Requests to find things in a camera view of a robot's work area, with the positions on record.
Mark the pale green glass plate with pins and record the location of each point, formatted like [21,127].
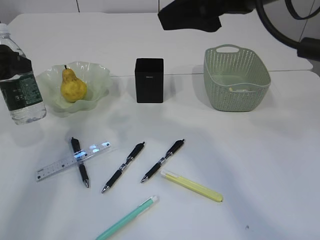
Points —
[96,77]

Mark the clear plastic water bottle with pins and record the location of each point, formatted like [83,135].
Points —
[17,82]

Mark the black gel pen middle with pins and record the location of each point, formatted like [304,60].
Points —
[135,152]

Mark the yellow utility knife pen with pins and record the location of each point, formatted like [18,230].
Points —
[193,186]

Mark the grey-green woven plastic basket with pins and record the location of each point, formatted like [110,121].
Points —
[228,65]

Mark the yellow pear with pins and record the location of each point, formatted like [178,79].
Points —
[72,88]

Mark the black gel pen right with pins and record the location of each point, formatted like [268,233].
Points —
[173,149]

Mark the yellow packaging paper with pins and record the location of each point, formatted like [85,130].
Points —
[242,88]

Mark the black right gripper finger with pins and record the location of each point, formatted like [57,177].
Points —
[200,15]

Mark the mint green pen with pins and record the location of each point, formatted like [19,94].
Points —
[128,218]

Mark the clear plastic ruler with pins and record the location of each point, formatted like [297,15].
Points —
[70,160]

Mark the black gel pen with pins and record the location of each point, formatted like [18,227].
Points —
[135,152]
[173,149]

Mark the black square pen holder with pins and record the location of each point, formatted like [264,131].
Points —
[149,80]

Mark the black pen under ruler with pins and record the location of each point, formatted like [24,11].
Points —
[82,169]

